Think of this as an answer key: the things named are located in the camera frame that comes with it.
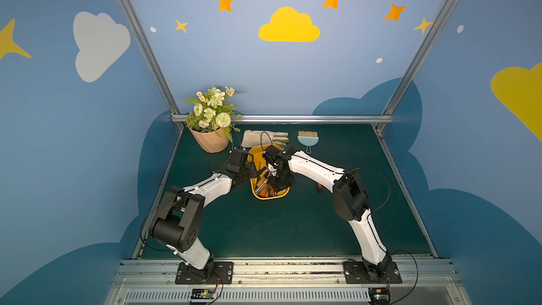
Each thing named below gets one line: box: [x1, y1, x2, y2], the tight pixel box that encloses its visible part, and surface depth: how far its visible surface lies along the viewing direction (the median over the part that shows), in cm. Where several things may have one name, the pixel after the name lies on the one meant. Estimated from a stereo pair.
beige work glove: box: [241, 129, 289, 148], surface depth 118 cm
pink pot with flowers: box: [184, 86, 243, 154], surface depth 91 cm
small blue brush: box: [297, 130, 319, 155], surface depth 121 cm
